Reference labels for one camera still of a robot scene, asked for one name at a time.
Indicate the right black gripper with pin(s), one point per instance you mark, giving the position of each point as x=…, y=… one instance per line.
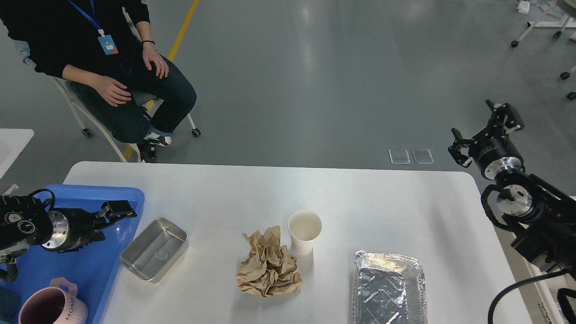
x=494, y=155

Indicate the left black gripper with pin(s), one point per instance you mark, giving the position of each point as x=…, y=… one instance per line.
x=72, y=228

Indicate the small stainless steel tray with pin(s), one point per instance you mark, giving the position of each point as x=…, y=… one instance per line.
x=155, y=250

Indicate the pink mug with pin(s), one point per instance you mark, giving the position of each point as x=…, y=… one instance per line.
x=56, y=304

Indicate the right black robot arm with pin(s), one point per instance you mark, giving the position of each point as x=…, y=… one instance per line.
x=540, y=216

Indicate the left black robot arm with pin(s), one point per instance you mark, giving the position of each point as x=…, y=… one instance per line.
x=33, y=220

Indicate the blue plastic tray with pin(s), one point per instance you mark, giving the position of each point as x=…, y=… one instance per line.
x=95, y=267

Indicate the clear floor plate right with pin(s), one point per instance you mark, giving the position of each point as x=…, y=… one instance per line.
x=423, y=156

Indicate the clear floor plate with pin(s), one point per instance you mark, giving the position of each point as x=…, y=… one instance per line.
x=399, y=156
x=423, y=156

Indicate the clear floor plate left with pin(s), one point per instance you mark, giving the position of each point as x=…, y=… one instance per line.
x=399, y=156

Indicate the white side table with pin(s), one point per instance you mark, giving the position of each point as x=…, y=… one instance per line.
x=12, y=143

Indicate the white rolling cart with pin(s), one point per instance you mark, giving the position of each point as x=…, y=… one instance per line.
x=568, y=9

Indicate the crumpled brown paper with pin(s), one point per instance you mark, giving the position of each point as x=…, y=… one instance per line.
x=269, y=269

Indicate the person in black sweater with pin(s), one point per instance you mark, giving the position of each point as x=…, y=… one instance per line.
x=105, y=48

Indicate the aluminium foil tray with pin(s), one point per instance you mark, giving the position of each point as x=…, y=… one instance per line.
x=388, y=289

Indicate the white paper cup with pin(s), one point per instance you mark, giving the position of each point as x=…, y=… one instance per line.
x=304, y=227

